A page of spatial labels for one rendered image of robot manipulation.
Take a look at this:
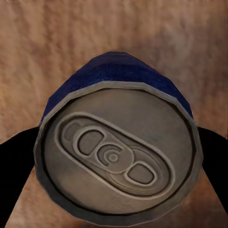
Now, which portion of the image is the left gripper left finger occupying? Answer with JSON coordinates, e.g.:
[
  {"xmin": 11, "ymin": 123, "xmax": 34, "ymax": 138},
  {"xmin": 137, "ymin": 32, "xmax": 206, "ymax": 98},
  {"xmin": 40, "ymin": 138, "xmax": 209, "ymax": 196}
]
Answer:
[{"xmin": 0, "ymin": 127, "xmax": 38, "ymax": 228}]

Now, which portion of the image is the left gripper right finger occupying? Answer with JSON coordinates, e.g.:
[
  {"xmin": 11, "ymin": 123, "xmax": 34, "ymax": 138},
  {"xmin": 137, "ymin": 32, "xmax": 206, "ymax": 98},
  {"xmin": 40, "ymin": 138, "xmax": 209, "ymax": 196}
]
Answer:
[{"xmin": 198, "ymin": 127, "xmax": 228, "ymax": 213}]

